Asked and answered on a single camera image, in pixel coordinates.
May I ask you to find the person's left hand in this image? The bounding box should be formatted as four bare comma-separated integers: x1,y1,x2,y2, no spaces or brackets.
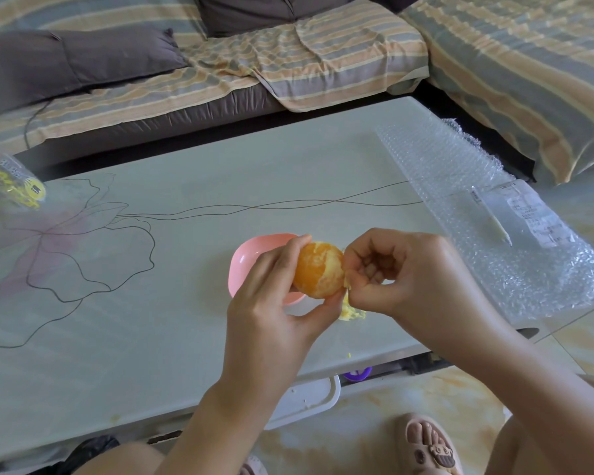
213,234,347,429

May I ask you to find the person's right hand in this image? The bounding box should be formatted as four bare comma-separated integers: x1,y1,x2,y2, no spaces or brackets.
343,228,521,364

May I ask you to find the small white pith clump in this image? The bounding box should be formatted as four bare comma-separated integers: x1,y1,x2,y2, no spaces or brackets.
337,291,367,322

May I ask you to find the pink plastic dish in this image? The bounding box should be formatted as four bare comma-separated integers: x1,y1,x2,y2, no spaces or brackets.
227,234,308,306

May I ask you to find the orange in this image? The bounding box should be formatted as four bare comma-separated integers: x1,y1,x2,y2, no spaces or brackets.
292,241,347,300

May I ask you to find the person's left forearm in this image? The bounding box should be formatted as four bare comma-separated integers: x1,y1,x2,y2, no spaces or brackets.
156,385,278,475

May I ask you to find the person's right foot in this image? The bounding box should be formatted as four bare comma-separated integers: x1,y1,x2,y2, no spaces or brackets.
395,412,464,475

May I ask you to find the person's right leg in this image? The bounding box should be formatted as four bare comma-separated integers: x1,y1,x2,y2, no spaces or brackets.
484,374,594,475

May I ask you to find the person's leg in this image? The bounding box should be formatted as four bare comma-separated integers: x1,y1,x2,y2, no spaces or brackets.
484,374,594,475
77,442,167,475

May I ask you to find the person's left leg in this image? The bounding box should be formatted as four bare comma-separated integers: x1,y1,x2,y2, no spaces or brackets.
77,442,167,475

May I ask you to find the black box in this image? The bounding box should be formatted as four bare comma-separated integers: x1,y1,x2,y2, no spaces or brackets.
405,354,451,377

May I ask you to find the white plastic container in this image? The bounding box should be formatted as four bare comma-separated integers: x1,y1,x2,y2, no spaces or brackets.
265,375,342,431

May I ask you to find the thin white stick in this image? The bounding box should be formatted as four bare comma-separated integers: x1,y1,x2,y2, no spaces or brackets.
471,186,513,247

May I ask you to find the clear plastic bag paper label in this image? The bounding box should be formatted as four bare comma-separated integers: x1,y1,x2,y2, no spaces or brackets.
470,181,578,249

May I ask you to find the clear bubble wrap sheet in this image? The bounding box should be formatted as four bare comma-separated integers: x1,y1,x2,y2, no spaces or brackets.
378,118,594,325

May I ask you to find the black plastic bag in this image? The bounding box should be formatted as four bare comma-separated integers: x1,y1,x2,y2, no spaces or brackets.
54,435,121,475

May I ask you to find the striped sofa sheet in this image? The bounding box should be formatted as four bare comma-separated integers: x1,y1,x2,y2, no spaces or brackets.
0,0,430,156
399,0,594,186

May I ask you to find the dark brown sofa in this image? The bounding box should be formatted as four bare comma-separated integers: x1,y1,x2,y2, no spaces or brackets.
15,86,538,183

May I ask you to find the dark purple cushion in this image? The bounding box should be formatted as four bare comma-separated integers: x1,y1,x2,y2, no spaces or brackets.
364,0,426,15

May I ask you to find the clear bottle yellow label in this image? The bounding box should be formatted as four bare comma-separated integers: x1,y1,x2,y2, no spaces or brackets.
0,148,47,211

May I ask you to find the grey upright cushion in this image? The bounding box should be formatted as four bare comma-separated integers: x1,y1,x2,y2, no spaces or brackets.
193,0,362,38

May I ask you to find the grey flat pillow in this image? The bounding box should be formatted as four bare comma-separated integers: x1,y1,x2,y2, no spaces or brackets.
0,28,189,119

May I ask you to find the black cable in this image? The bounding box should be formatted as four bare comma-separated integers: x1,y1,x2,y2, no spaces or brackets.
23,101,53,152

